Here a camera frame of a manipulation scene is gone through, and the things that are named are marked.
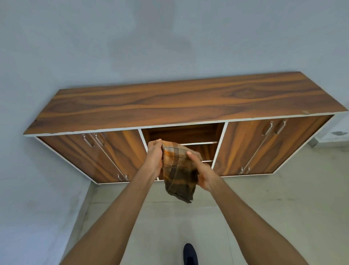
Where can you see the person's right hand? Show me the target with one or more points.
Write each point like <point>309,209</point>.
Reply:
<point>206,174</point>

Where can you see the person's left hand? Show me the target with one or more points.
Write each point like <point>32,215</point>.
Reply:
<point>154,158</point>

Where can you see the person's left fingers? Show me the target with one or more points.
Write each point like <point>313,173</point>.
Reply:
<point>155,142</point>

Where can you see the person's right thumb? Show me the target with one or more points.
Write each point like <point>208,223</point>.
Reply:
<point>194,159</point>

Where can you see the brown orange checked cloth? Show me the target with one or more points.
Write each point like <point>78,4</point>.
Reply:
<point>178,174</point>

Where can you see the person's left forearm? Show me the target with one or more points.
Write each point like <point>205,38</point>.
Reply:
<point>117,218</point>

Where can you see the person's right forearm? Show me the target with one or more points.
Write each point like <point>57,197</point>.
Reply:
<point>250,226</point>

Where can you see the narrow wooden cabinet door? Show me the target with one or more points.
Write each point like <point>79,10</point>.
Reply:
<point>122,150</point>
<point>237,144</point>

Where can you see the brown wooden cabinet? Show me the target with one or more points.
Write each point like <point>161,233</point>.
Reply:
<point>174,98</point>

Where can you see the wide wooden cabinet door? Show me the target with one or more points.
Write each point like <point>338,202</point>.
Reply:
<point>289,144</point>
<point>73,155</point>

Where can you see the dark blue shoe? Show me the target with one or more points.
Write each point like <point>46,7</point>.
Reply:
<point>190,255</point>

